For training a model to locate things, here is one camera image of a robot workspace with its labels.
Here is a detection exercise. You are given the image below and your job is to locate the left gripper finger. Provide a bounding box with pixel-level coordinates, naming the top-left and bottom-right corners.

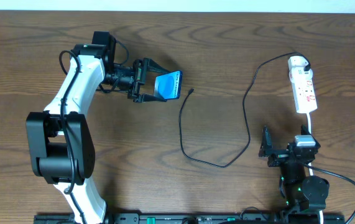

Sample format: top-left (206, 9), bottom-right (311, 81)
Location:
top-left (147, 58), bottom-right (170, 74)
top-left (139, 93), bottom-right (167, 103)

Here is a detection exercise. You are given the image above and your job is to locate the blue Galaxy smartphone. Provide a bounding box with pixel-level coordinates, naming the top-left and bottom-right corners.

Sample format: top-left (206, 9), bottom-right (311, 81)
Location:
top-left (154, 70), bottom-right (183, 100)

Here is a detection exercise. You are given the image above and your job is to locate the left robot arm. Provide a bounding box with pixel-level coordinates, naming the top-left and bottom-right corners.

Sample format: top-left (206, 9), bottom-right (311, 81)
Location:
top-left (25, 31), bottom-right (169, 223)

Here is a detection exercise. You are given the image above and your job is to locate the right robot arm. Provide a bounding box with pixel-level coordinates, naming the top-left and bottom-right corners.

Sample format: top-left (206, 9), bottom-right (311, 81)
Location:
top-left (259, 125), bottom-right (330, 223)

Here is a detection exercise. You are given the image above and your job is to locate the white USB charger plug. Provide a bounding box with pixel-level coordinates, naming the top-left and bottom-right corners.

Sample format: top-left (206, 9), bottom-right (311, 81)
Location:
top-left (288, 55), bottom-right (311, 72)

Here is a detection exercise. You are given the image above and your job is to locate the white power strip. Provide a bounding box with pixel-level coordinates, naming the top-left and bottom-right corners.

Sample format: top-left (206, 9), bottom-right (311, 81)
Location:
top-left (289, 67), bottom-right (318, 114)

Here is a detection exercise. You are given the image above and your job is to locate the white power strip cord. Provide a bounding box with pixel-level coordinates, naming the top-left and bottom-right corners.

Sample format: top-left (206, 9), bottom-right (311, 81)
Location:
top-left (306, 112), bottom-right (325, 224)

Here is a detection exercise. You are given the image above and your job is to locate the black USB charging cable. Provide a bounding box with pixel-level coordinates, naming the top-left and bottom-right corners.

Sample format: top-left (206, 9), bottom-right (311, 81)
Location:
top-left (178, 52), bottom-right (311, 169)

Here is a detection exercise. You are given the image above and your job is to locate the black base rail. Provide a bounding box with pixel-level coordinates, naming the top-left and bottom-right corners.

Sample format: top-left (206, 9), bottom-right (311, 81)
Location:
top-left (33, 211), bottom-right (345, 224)

